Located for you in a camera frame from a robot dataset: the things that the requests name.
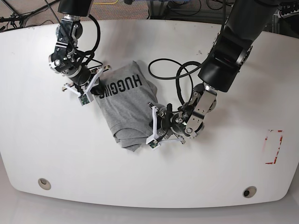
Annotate right table cable grommet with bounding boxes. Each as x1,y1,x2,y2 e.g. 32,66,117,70
242,186,257,198

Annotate white power strip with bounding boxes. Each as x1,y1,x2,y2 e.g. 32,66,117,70
278,4,299,19

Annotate grey printed T-shirt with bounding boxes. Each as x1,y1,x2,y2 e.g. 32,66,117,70
95,61,161,152

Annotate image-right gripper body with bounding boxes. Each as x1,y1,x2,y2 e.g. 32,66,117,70
146,102,185,146

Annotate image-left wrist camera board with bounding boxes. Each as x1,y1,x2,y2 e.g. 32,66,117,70
79,94,90,106

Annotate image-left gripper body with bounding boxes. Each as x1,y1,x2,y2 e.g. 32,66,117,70
62,65,111,98

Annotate table cable grommet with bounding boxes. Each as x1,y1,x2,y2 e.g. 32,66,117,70
38,178,51,190
242,186,257,198

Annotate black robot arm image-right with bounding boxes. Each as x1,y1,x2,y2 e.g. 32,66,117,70
146,0,282,149

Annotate left table cable grommet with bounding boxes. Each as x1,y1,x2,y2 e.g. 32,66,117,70
38,178,51,190

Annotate red tape rectangle marking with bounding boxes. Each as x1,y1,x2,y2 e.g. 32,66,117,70
262,130,284,165

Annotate yellow cable on floor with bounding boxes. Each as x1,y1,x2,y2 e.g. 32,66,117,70
93,0,119,6

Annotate black tripod legs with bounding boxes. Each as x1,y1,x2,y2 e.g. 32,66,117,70
0,0,60,32

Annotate grey metal frame leg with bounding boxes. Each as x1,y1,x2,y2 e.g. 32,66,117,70
147,0,170,20

